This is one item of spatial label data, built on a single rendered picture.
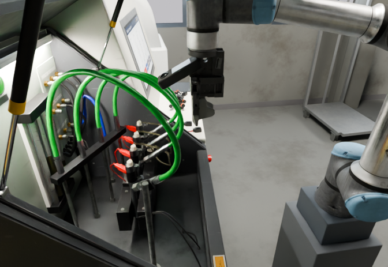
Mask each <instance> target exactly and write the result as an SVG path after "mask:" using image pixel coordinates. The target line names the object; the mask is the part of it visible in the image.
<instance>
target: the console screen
mask: <svg viewBox="0 0 388 267"><path fill-rule="evenodd" d="M119 22H120V25H121V28H122V31H123V33H124V36H125V39H126V42H127V44H128V47H129V50H130V53H131V55H132V58H133V61H134V63H135V66H136V69H137V71H138V72H145V73H149V74H152V75H154V70H155V66H154V63H153V61H152V58H151V54H150V51H149V48H148V45H147V42H146V39H145V36H144V33H143V30H142V27H141V23H140V20H139V17H138V15H137V11H136V8H135V7H134V8H133V9H132V10H131V11H130V12H129V13H127V14H126V15H125V16H124V17H123V18H122V19H120V20H119ZM141 83H142V86H143V89H144V91H145V95H146V97H147V100H148V98H149V95H150V89H151V86H150V85H148V84H147V83H145V82H143V81H141Z"/></svg>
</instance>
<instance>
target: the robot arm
mask: <svg viewBox="0 0 388 267"><path fill-rule="evenodd" d="M186 20H187V47H188V55H189V56H191V57H190V58H189V59H187V60H186V61H183V62H182V63H180V64H179V65H177V66H175V67H173V68H172V69H170V70H168V71H167V72H164V73H162V74H161V75H160V76H158V85H159V86H160V88H161V89H166V88H168V87H170V86H171V85H173V84H175V83H177V82H178V81H180V80H182V79H183V78H185V77H187V76H190V91H191V99H192V122H193V123H194V125H195V126H198V121H199V120H200V119H204V118H208V117H211V116H213V115H214V114H215V110H214V109H213V104H212V103H210V102H208V101H207V100H206V96H207V97H223V90H224V81H225V80H224V76H223V67H224V56H225V52H224V50H223V48H218V43H219V23H226V24H255V25H259V24H270V23H272V22H273V21H275V22H281V23H284V24H290V25H295V26H300V27H305V28H311V29H316V30H320V31H326V32H331V33H337V34H340V35H346V36H352V37H358V38H360V40H361V42H362V43H366V44H371V45H374V46H377V47H380V48H382V49H384V50H386V51H388V5H385V4H382V3H378V4H376V5H375V6H373V7H372V6H366V5H360V4H356V3H350V2H344V1H338V0H186ZM203 58H206V59H203ZM314 199H315V201H316V203H317V204H318V205H319V206H320V207H321V208H322V209H323V210H324V211H326V212H327V213H329V214H331V215H334V216H337V217H342V218H352V217H354V218H356V219H358V220H361V221H365V222H379V221H382V220H387V219H388V93H387V95H386V98H385V100H384V102H383V105H382V108H381V109H380V112H379V115H378V117H377V119H376V122H375V124H374V127H373V129H372V132H371V134H370V137H369V139H368V141H367V144H366V146H364V145H362V144H358V143H354V142H340V143H337V144H335V145H334V148H333V151H331V157H330V161H329V164H328V168H327V171H326V175H325V178H324V180H322V181H321V183H320V184H319V185H318V186H317V188H316V190H315V194H314Z"/></svg>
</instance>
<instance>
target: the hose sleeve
mask: <svg viewBox="0 0 388 267"><path fill-rule="evenodd" d="M159 176H160V175H158V176H155V177H153V178H150V179H149V180H150V181H151V183H152V184H153V185H155V184H157V183H161V182H163V181H160V180H159ZM137 188H138V189H139V190H141V189H142V185H141V183H140V182H139V183H138V184H137Z"/></svg>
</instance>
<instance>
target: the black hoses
mask: <svg viewBox="0 0 388 267"><path fill-rule="evenodd" d="M72 78H74V79H75V80H76V81H77V82H78V83H79V85H81V82H80V80H79V79H78V78H76V77H75V76H72ZM65 81H67V82H68V83H69V84H70V85H71V86H72V87H73V88H74V89H75V92H76V94H77V91H78V90H77V88H76V86H75V84H74V83H72V82H71V81H70V80H68V79H65ZM60 86H62V87H63V88H65V89H66V90H67V92H68V93H69V95H70V98H71V101H72V105H71V104H67V105H66V107H72V108H73V116H74V98H73V95H72V93H71V91H70V90H69V88H68V87H67V86H65V85H64V84H63V83H61V84H60ZM83 96H84V91H83V94H82V95H81V110H80V106H79V124H80V131H81V137H82V136H83V133H84V129H85V126H86V122H87V121H86V118H85V116H84V115H83V108H84V99H83ZM82 119H83V120H84V124H83V127H82V130H81V124H82ZM68 138H70V139H69V141H68V145H67V144H66V145H65V148H63V152H65V151H67V152H69V153H70V154H69V155H68V154H67V153H63V155H65V156H67V157H72V155H73V153H74V151H75V149H76V148H77V137H76V132H75V127H74V132H73V136H72V135H70V136H68ZM71 141H73V142H71ZM83 143H84V144H85V146H84V147H85V150H87V149H88V148H89V147H88V144H87V142H86V141H85V140H83ZM69 144H72V147H71V146H70V145H69ZM67 148H70V149H71V151H70V150H68V149H67Z"/></svg>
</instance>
